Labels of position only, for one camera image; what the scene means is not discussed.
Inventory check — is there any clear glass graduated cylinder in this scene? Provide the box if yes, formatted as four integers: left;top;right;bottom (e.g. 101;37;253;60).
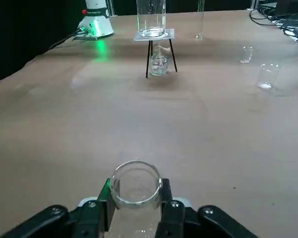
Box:
194;0;206;40

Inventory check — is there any black metal tripod stand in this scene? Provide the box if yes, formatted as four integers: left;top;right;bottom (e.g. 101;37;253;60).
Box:
144;39;179;79

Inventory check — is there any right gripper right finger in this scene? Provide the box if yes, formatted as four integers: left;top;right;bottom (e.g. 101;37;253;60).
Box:
156;178;259;238

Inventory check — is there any small glass alcohol lamp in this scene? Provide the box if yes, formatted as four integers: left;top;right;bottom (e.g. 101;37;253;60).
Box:
148;44;170;76

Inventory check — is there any clear glass conical flask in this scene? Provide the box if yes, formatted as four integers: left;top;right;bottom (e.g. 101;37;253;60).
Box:
112;160;163;238

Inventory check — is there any long black table cable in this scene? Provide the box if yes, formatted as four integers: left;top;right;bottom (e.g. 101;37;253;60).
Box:
278;23;298;47
249;9;298;25

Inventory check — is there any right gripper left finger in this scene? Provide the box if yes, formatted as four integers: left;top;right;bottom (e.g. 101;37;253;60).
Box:
0;178;116;238

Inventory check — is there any black left base cable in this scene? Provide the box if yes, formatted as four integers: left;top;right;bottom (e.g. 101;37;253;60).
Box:
47;27;88;51

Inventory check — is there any large clear glass beaker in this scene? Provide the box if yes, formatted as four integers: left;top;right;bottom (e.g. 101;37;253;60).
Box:
136;0;168;38

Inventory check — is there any small clear glass beaker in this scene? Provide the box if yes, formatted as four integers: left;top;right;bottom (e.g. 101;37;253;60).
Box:
240;46;255;64
256;62;282;90

